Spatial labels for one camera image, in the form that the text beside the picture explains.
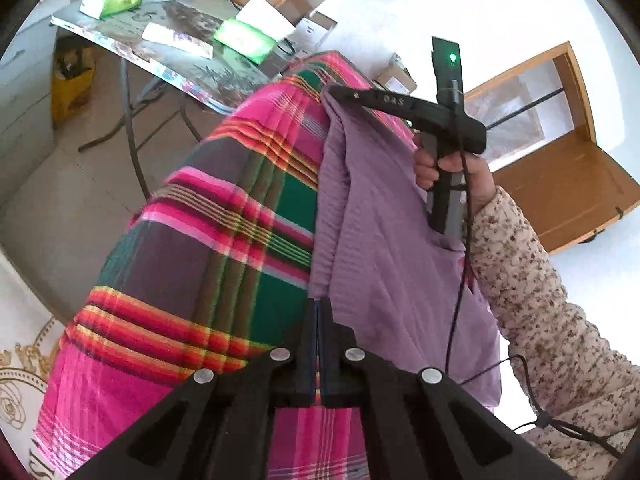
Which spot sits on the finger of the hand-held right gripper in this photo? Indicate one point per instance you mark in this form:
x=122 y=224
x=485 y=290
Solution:
x=375 y=100

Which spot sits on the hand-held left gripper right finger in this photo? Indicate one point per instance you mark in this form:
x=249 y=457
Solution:
x=327 y=350

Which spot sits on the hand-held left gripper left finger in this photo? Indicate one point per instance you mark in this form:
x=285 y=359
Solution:
x=307 y=350

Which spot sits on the purple fleece pants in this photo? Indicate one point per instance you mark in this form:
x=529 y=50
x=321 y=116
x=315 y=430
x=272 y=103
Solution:
x=380 y=240

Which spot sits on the person's right forearm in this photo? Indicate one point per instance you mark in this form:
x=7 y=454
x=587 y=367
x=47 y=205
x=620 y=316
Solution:
x=540 y=320

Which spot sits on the person's right hand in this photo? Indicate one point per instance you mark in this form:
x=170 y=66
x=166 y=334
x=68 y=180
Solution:
x=480 y=180

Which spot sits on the brown cardboard box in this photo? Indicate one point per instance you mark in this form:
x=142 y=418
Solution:
x=397 y=72

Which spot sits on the clear plastic door sheet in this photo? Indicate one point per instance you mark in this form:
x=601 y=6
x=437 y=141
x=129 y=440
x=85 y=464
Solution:
x=510 y=115

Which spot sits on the black rod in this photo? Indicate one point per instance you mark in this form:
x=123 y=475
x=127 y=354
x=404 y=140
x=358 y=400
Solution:
x=525 y=105

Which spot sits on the white cardboard box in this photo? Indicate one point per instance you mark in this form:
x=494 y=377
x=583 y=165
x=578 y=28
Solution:
x=315 y=30

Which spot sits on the pink plaid blanket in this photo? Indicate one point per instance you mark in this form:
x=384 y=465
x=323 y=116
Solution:
x=200 y=270

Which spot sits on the wooden door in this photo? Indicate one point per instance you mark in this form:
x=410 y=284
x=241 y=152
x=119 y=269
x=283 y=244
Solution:
x=565 y=195

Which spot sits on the white tissue box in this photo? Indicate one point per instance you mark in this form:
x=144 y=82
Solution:
x=265 y=15

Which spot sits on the green tissue box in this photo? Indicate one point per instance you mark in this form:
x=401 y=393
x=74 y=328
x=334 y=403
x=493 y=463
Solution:
x=245 y=40

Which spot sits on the white tube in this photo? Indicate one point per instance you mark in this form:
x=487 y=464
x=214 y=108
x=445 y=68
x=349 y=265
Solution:
x=175 y=40

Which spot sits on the printed folding table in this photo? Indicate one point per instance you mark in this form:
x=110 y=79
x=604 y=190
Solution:
x=165 y=20

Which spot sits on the green tissue pack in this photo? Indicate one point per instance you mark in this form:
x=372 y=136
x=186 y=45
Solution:
x=117 y=0

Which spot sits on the floral bedding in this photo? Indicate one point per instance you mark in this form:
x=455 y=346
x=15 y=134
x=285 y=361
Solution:
x=20 y=385

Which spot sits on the yellow bin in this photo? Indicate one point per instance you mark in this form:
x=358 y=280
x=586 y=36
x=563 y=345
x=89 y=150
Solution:
x=72 y=85

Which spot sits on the white cabinet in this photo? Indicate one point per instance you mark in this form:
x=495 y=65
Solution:
x=22 y=110

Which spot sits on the wooden door frame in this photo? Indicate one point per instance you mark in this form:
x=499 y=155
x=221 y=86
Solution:
x=570 y=90

